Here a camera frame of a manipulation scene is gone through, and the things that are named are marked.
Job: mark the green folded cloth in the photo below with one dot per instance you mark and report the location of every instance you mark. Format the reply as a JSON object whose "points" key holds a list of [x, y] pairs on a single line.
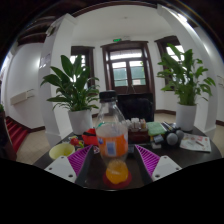
{"points": [[156, 128]]}

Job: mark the orange drink bottle black cap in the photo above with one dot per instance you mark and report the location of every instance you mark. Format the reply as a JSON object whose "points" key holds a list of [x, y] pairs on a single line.
{"points": [[111, 143]]}

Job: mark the flat round red coaster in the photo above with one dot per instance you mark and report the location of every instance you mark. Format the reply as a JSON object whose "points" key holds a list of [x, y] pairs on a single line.
{"points": [[126, 183]]}

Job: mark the printed paper sheet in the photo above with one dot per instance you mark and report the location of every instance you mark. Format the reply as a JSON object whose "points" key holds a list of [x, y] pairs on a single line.
{"points": [[196, 143]]}

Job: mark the brown box of small items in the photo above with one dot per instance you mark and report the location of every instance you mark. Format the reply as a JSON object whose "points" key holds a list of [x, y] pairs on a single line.
{"points": [[138, 133]]}

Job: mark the red pouch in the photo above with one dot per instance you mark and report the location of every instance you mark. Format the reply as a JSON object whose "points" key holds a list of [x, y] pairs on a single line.
{"points": [[90, 137]]}

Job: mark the black chair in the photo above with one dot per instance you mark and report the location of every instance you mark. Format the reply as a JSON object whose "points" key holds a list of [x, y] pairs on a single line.
{"points": [[136, 106]]}

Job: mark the pale yellow cup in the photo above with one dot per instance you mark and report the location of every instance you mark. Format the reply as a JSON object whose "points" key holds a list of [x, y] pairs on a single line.
{"points": [[61, 150]]}

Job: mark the green exit sign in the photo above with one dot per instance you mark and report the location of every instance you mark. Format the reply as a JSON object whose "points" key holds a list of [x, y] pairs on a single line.
{"points": [[117, 40]]}

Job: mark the grey round dumbbells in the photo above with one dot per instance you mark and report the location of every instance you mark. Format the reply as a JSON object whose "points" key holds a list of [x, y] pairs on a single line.
{"points": [[172, 137]]}

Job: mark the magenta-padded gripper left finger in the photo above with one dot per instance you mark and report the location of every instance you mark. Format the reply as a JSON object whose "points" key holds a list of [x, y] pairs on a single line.
{"points": [[63, 166]]}

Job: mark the leafy plant in white pot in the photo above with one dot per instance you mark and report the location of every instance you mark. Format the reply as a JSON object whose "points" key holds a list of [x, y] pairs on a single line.
{"points": [[186, 76], [75, 90]]}

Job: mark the dark framed window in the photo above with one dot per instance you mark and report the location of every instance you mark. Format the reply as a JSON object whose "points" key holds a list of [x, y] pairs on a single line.
{"points": [[88, 63], [165, 48]]}

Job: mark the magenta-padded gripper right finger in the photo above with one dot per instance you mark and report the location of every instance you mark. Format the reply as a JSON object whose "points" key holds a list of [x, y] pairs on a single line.
{"points": [[165, 166]]}

